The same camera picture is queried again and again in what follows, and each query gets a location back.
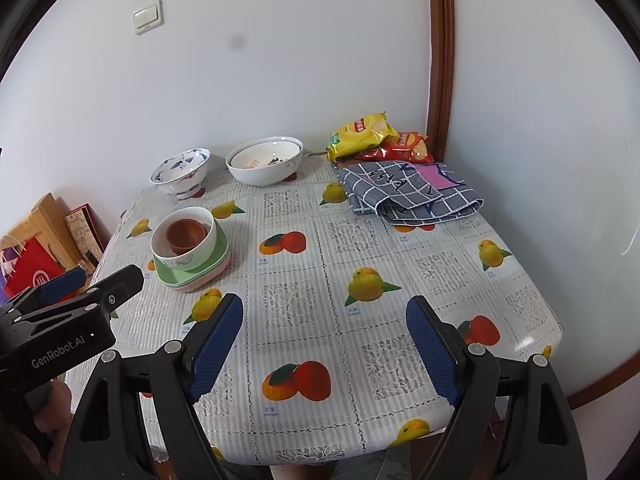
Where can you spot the yellow chip bag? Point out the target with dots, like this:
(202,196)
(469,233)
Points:
(360,132)

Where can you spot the blue and white footed bowl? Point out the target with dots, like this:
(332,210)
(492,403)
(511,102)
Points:
(180,182)

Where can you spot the person's left hand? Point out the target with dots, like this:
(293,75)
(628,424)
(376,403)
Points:
(57,410)

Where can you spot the green square plate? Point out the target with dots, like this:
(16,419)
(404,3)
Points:
(221,255)

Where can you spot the white light switch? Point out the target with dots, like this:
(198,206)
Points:
(147,17)

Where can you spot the red paper bag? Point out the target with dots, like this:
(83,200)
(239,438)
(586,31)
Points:
(30,270)

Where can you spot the grey checked cloth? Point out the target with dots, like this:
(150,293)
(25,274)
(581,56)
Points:
(400,195)

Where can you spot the red chip bag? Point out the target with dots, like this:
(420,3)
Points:
(405,147)

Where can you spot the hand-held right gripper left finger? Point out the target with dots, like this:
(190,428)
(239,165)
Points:
(215,345)

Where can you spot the brown wooden door frame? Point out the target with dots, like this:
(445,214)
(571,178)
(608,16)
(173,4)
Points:
(440,60)

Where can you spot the fruit print tablecloth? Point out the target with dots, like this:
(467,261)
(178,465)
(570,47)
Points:
(350,240)

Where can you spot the brown wooden baseboard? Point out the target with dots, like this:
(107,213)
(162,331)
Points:
(600,390)

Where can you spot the pink square plate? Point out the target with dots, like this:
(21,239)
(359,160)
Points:
(200,286)

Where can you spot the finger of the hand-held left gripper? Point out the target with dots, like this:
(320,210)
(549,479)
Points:
(120,282)
(60,282)

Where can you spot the brown patterned box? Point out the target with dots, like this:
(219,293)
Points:
(82,232)

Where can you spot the large white bowl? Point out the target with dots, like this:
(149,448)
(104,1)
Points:
(265,175)

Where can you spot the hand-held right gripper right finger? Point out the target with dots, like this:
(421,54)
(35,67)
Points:
(432,350)

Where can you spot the blue square plate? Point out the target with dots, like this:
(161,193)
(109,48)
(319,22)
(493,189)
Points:
(200,279)

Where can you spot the white bowl with red print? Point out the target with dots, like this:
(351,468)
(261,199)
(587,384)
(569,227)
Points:
(260,155)

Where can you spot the white bowl with blue pattern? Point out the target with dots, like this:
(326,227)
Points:
(202,256)

